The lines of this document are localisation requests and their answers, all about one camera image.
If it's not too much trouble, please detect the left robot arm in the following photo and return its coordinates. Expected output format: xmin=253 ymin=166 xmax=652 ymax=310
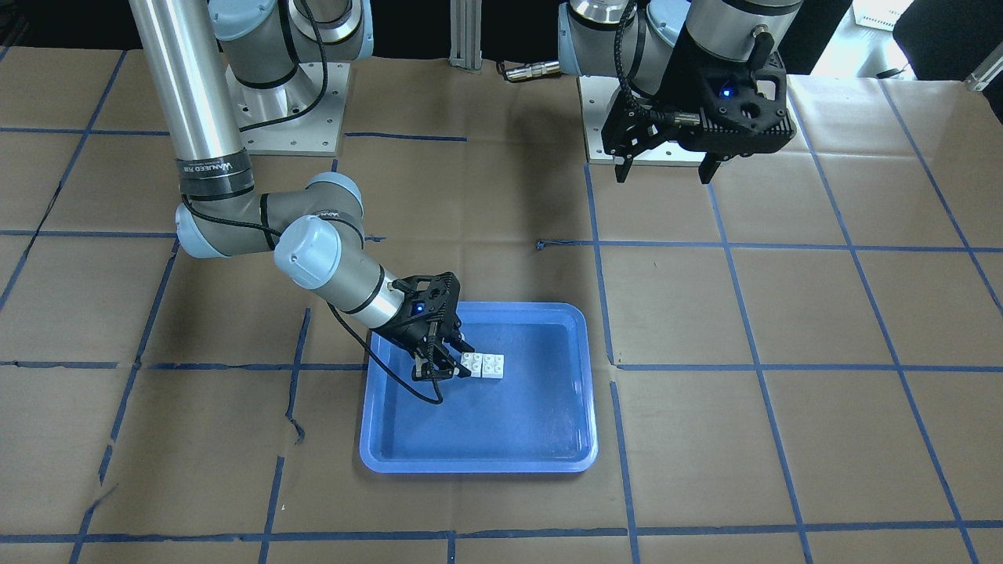
xmin=556 ymin=1 xmax=802 ymax=183

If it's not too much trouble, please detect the white block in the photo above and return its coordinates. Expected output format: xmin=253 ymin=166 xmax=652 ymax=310
xmin=479 ymin=353 xmax=505 ymax=381
xmin=461 ymin=352 xmax=483 ymax=378

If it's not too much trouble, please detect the aluminium frame post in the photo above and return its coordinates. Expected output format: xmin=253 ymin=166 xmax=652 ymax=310
xmin=447 ymin=0 xmax=483 ymax=74

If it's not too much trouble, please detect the blue plastic tray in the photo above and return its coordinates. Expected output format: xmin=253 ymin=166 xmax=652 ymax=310
xmin=359 ymin=302 xmax=599 ymax=474

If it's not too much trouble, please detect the brown paper table cover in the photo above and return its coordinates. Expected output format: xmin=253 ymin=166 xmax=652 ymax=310
xmin=1 ymin=48 xmax=1002 ymax=563

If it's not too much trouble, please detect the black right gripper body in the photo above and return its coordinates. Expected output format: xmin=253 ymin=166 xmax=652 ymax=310
xmin=382 ymin=272 xmax=462 ymax=353

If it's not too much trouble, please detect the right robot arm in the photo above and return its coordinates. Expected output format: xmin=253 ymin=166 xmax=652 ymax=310
xmin=130 ymin=1 xmax=474 ymax=383

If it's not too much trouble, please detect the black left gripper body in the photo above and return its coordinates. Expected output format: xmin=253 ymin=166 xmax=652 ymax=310
xmin=602 ymin=31 xmax=798 ymax=161

